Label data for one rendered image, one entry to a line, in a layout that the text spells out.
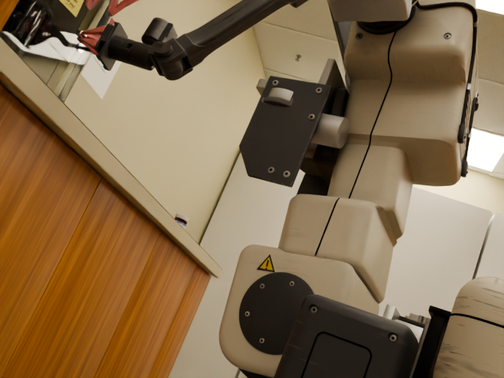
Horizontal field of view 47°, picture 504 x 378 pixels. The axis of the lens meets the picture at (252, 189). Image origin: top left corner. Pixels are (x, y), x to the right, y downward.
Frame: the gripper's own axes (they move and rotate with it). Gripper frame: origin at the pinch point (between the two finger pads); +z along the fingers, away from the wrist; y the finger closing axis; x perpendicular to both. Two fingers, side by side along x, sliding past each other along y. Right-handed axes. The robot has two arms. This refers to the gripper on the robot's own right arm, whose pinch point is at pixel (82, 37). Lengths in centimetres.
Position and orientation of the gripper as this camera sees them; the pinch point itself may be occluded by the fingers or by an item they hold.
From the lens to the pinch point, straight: 152.4
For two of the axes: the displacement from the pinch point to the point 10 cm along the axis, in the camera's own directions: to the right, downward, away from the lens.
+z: -9.2, -3.2, 2.4
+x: -1.3, -3.3, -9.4
